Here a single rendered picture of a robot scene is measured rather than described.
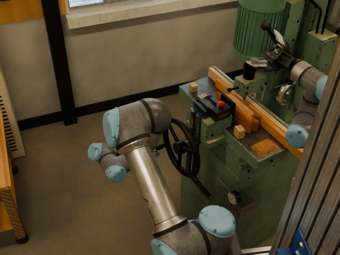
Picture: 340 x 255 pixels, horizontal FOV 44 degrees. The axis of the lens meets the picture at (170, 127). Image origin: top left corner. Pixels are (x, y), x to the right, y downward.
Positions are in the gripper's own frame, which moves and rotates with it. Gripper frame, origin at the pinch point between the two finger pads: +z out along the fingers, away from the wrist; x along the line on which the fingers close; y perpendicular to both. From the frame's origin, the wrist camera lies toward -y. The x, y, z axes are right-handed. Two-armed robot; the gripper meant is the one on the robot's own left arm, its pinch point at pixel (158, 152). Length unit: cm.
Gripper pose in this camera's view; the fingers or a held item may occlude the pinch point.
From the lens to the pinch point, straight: 194.0
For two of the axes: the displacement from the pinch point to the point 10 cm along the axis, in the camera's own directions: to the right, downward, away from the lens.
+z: 7.2, 1.0, 6.8
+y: -4.7, 8.0, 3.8
